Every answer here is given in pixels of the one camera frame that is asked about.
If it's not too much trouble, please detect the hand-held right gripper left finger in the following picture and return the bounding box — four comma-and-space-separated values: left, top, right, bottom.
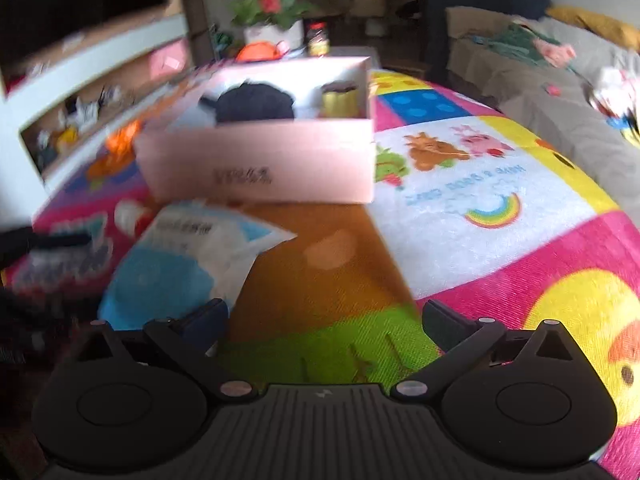
75, 298, 256, 402

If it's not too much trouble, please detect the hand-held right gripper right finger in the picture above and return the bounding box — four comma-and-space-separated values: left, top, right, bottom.
390, 299, 576, 402

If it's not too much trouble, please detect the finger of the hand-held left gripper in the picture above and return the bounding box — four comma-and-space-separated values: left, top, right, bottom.
0, 282, 76, 366
0, 225, 98, 267

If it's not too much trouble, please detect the blue plastic packet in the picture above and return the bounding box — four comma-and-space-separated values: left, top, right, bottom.
98, 202, 298, 331

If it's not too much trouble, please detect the pink cardboard box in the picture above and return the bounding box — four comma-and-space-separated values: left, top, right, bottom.
134, 56, 377, 206

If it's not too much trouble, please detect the black plush toy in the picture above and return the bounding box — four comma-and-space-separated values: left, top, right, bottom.
215, 81, 296, 123

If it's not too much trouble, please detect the yellow cylindrical toy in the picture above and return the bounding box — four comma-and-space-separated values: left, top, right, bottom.
321, 81, 359, 118

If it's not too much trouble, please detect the colourful printed mat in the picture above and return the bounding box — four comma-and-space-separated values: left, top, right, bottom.
0, 55, 640, 480

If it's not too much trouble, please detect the white television cabinet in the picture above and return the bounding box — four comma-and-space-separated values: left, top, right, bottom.
0, 10, 201, 211

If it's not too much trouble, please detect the pink bag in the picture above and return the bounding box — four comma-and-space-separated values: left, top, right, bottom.
150, 40, 190, 81

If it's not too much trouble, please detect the black television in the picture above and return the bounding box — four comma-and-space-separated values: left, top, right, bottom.
0, 0, 168, 68

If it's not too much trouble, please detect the grey sofa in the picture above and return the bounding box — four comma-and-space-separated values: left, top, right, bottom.
445, 5, 640, 196

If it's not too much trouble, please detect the orange bowl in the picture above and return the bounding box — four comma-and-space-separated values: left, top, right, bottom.
236, 41, 283, 62

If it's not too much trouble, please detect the green cloth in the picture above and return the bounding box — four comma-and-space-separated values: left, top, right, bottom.
475, 22, 556, 68

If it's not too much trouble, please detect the pink cloth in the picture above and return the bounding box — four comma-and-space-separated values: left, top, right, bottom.
532, 39, 577, 68

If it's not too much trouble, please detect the white flowerpot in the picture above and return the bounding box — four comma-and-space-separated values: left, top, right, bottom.
243, 20, 304, 53

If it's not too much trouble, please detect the red lid jar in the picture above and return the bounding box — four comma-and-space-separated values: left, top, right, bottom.
307, 21, 331, 57

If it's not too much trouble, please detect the yellow pillow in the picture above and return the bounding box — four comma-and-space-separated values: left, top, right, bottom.
547, 6, 640, 51

